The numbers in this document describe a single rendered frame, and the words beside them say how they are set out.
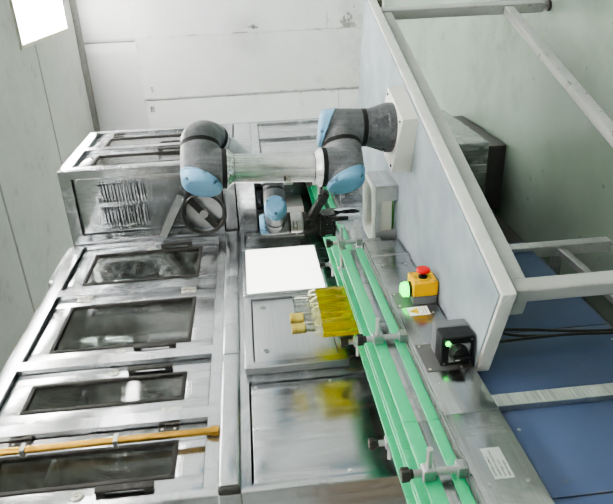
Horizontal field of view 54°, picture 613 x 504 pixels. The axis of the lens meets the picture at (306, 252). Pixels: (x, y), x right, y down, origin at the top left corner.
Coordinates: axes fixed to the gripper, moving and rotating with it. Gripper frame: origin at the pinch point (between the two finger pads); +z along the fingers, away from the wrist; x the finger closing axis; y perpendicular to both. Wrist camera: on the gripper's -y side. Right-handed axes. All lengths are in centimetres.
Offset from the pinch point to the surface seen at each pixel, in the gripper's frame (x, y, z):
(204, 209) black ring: -72, 20, -60
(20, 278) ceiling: -151, 83, -185
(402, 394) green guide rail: 91, 12, -6
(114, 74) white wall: -396, -8, -157
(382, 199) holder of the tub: 6.9, -6.5, 7.6
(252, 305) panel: -1, 35, -40
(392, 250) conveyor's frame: 20.0, 7.2, 8.2
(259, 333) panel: 19, 35, -38
